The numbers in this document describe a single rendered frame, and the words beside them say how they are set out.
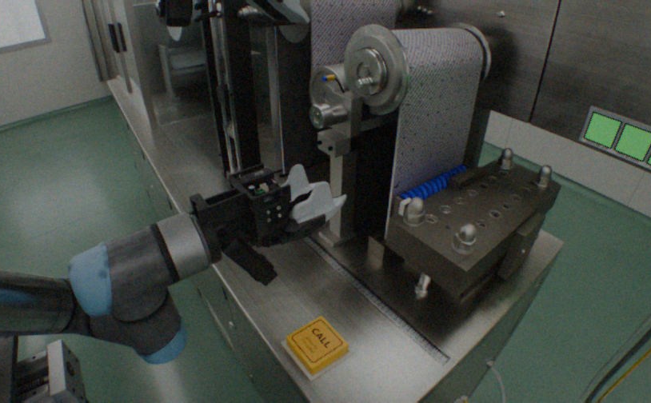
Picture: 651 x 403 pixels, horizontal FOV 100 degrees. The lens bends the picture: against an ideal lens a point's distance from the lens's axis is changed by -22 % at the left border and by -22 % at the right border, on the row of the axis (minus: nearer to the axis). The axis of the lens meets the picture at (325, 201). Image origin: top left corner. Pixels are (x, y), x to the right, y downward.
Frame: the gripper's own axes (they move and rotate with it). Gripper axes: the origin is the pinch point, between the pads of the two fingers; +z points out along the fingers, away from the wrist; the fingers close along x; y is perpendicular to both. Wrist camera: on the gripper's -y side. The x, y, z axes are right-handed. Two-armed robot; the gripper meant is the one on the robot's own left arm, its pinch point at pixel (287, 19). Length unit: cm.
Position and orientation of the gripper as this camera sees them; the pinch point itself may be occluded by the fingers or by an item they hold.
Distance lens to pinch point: 44.4
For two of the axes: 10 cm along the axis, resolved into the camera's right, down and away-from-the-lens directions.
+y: 5.1, -8.5, -1.2
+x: -6.0, -4.5, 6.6
